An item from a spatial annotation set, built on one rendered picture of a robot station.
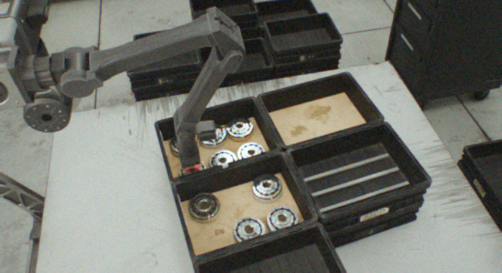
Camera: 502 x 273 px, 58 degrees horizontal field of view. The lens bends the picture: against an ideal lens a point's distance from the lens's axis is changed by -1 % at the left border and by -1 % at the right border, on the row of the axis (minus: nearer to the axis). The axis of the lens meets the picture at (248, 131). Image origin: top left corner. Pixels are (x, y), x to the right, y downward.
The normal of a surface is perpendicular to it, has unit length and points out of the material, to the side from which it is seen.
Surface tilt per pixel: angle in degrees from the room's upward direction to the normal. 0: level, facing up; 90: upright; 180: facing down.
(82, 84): 104
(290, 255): 0
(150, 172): 0
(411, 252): 0
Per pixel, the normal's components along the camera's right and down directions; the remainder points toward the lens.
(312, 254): -0.04, -0.69
